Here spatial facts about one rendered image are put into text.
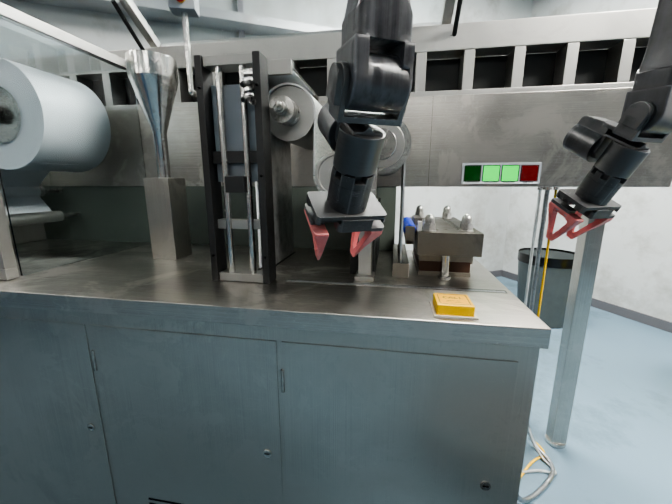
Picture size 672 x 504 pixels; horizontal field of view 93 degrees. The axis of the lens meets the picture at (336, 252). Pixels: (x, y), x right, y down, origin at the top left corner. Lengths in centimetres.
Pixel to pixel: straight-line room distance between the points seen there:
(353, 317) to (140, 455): 71
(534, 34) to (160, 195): 129
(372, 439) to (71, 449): 84
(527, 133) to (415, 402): 93
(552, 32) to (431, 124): 43
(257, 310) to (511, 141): 98
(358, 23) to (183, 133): 116
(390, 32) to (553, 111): 99
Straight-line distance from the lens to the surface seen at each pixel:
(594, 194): 76
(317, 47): 132
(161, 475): 113
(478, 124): 125
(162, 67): 122
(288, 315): 67
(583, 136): 78
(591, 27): 142
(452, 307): 67
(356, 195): 42
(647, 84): 74
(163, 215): 120
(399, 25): 40
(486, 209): 420
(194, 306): 76
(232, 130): 88
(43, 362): 116
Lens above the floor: 115
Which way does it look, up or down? 12 degrees down
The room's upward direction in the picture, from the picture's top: straight up
